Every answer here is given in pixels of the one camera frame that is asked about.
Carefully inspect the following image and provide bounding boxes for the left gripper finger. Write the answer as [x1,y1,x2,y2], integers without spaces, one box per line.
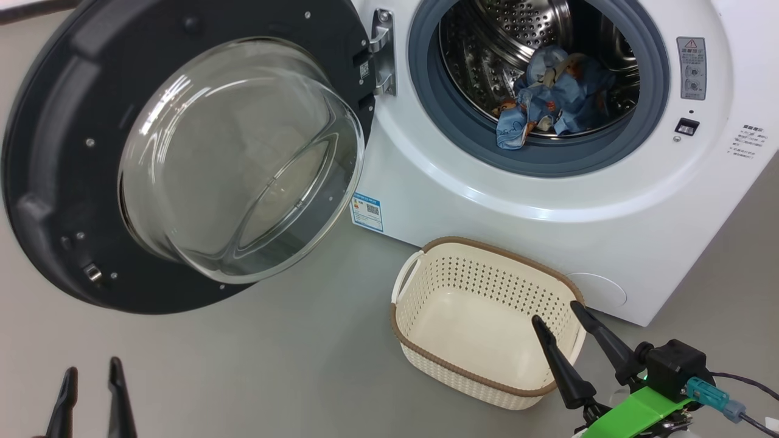
[108,356,138,438]
[46,366,79,438]

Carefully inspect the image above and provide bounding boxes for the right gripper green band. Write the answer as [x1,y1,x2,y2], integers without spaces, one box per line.
[531,301,694,438]

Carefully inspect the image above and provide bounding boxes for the dark grey glass washer door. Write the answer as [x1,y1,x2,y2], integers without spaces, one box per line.
[0,0,377,315]

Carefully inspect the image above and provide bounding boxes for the blue garment with cream lining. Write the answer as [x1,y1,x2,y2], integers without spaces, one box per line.
[517,44,617,136]

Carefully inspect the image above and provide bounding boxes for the cream perforated basket brown rim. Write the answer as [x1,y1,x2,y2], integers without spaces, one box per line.
[390,236,588,411]

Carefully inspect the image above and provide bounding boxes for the white front-load washing machine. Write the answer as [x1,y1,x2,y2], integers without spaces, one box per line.
[350,0,779,327]

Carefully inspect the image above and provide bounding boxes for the grey rubber door gasket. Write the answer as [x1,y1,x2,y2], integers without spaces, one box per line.
[408,0,670,177]

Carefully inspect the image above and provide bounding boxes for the metal washer door hinge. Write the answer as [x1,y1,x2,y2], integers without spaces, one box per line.
[370,9,396,97]

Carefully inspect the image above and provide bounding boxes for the blue white energy label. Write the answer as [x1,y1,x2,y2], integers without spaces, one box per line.
[351,193,384,232]

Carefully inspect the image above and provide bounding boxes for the grey warning sticker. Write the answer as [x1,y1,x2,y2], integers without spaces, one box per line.
[677,37,707,101]

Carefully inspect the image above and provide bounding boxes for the teal cable connector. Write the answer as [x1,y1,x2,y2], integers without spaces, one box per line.
[686,377,747,424]

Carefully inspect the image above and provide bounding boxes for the thin black cable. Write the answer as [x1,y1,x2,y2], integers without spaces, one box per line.
[709,371,779,438]

